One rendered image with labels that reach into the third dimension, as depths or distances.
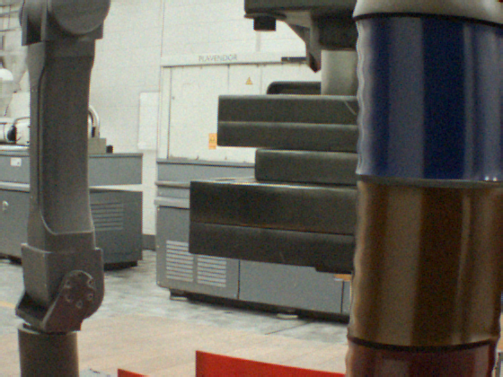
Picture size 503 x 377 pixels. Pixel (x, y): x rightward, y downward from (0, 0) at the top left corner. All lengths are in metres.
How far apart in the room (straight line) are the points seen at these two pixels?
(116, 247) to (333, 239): 7.41
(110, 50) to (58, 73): 9.00
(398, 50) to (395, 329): 0.06
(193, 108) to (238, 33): 2.32
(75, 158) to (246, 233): 0.43
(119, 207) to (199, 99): 1.73
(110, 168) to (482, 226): 7.55
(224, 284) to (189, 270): 0.30
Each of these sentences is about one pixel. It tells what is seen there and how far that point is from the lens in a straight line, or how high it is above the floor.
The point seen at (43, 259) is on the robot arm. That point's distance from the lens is 0.85.
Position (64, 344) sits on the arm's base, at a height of 0.96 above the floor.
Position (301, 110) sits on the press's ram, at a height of 1.17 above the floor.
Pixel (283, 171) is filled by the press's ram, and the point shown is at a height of 1.15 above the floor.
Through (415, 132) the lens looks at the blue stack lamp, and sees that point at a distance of 0.19.
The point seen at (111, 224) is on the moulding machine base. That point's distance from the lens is 7.76.
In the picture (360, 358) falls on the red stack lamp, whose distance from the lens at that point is 0.20.
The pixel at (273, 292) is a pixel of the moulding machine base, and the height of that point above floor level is 0.17.
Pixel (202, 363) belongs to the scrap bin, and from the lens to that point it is 0.89.
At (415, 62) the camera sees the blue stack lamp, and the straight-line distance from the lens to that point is 0.19.
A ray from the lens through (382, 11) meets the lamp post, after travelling 0.20.
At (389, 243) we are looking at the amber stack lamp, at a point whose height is 1.14.
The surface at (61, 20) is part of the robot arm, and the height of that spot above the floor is 1.26.
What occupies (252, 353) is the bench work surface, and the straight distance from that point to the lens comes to 1.15.
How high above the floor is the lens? 1.16
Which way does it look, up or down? 3 degrees down
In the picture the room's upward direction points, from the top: 2 degrees clockwise
